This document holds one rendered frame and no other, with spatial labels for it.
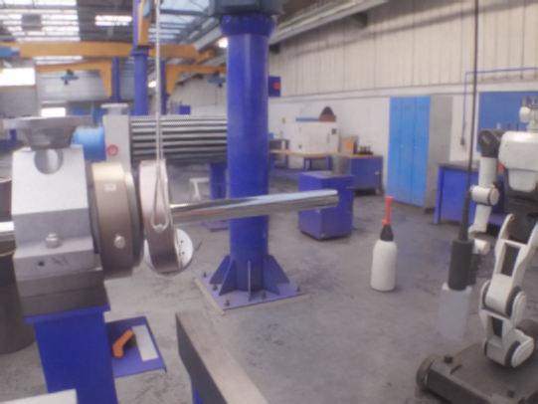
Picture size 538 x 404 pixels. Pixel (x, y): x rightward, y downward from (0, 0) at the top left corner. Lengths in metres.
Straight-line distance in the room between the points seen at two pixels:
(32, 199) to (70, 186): 0.10
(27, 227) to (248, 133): 2.16
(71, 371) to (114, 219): 0.41
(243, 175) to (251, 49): 0.93
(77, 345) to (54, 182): 0.42
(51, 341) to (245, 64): 2.40
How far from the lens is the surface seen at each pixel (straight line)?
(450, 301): 0.98
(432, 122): 6.24
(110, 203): 1.16
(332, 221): 4.70
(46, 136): 1.23
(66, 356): 1.10
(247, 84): 3.00
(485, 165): 2.11
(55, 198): 1.10
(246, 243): 3.14
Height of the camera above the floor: 1.40
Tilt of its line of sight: 12 degrees down
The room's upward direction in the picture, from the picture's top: straight up
